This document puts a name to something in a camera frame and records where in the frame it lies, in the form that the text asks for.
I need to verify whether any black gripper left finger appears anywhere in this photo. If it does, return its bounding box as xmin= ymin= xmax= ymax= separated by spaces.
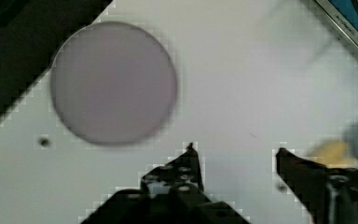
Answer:
xmin=80 ymin=145 xmax=250 ymax=224

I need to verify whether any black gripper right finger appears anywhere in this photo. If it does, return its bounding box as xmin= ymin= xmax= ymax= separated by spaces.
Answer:
xmin=276 ymin=147 xmax=358 ymax=224

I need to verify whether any peeled toy banana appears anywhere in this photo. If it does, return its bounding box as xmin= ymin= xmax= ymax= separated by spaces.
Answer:
xmin=307 ymin=140 xmax=358 ymax=169

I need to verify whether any round lilac plate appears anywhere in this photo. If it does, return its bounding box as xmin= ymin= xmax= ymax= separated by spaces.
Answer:
xmin=49 ymin=21 xmax=178 ymax=146

